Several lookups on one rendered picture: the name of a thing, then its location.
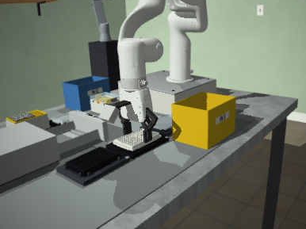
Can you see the blue open-top bin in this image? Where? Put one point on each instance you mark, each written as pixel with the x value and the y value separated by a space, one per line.
pixel 78 97

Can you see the yellow open-top bin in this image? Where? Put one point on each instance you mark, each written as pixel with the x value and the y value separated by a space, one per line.
pixel 203 119

